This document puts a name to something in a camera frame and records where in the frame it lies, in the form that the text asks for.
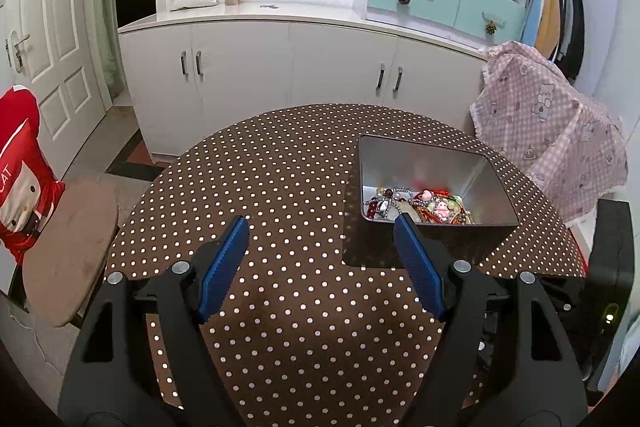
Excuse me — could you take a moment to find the pile of jewelry in box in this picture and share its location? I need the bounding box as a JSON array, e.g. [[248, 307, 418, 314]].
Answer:
[[362, 186, 474, 225]]

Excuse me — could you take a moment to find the dark metal jewelry box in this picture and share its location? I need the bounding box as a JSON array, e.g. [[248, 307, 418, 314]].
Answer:
[[343, 134, 520, 269]]

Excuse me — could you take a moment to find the brown round stool cushion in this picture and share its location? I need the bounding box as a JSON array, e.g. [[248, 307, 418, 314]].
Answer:
[[22, 180, 118, 327]]

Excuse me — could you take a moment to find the pink checkered cover cloth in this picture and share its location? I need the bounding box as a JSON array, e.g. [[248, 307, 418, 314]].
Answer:
[[470, 41, 628, 222]]

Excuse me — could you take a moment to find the brown polka dot tablecloth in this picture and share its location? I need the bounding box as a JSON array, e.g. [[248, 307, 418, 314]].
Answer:
[[103, 102, 586, 427]]

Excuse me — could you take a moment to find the red cat chair cover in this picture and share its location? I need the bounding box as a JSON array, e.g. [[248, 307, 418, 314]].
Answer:
[[0, 86, 65, 265]]

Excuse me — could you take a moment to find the hanging clothes row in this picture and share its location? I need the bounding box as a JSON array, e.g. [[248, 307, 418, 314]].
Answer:
[[520, 0, 586, 84]]

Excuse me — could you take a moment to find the white low cabinet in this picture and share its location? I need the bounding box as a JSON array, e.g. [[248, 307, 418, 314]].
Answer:
[[118, 3, 485, 160]]

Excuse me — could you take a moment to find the white panel door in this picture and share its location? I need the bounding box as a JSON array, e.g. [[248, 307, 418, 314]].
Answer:
[[1, 0, 106, 178]]

